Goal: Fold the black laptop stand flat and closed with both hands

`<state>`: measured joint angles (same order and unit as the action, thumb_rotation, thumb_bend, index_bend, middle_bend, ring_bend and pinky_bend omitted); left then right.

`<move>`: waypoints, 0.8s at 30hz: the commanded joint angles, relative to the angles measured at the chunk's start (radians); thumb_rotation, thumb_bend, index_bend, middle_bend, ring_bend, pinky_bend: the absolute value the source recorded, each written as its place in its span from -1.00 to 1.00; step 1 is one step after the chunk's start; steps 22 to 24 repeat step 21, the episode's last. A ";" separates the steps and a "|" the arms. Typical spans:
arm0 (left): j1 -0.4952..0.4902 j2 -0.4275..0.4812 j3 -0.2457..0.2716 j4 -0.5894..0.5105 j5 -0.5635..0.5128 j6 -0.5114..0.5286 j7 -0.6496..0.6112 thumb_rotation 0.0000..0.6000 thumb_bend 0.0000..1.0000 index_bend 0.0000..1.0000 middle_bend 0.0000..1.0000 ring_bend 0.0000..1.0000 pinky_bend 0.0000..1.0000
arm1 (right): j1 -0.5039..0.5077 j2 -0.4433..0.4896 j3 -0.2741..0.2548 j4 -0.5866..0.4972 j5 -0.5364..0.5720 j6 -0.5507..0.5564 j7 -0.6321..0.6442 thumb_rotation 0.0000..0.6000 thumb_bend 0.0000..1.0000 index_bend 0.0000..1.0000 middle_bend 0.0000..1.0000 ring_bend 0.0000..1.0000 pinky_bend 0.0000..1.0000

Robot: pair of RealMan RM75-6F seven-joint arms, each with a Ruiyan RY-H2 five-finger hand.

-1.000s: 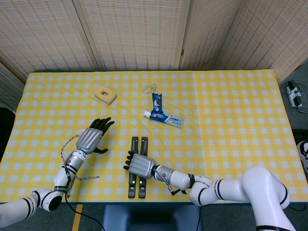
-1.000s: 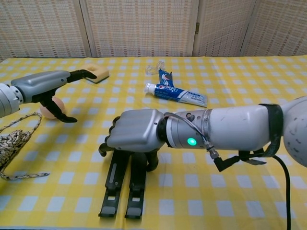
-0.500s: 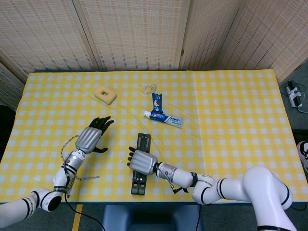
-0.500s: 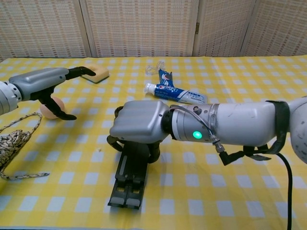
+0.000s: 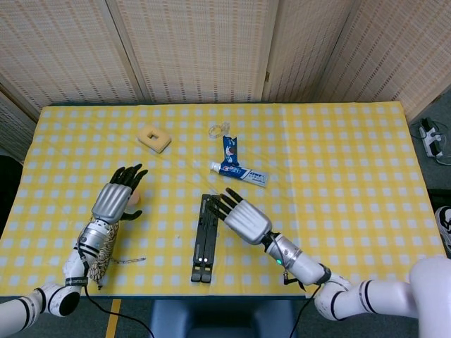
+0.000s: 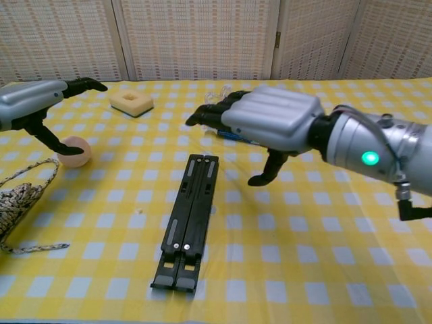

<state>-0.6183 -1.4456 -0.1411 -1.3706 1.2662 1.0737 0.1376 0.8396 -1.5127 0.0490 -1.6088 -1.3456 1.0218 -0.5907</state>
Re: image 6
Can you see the yellow checkered tablecloth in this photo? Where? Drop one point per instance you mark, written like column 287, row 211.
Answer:
column 303, row 253

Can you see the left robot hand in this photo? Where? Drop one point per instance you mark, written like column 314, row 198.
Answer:
column 27, row 104

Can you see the yellow sponge with hole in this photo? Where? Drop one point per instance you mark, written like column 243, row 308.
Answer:
column 136, row 107

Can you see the blue white toothpaste tube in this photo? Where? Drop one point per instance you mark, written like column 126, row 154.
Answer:
column 229, row 135

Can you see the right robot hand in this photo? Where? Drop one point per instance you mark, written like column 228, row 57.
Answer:
column 273, row 118

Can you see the black folding laptop stand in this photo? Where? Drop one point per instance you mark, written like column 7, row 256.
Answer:
column 189, row 219

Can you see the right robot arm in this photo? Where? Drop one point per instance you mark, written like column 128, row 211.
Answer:
column 354, row 141

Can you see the brass screen hinge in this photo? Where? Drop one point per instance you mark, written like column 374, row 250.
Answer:
column 278, row 38

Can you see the clear plastic packaging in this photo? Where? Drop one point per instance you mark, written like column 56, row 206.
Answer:
column 212, row 98

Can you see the pink ball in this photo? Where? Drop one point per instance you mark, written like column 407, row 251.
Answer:
column 79, row 161

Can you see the woven folding screen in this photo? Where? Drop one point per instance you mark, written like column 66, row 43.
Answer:
column 195, row 40

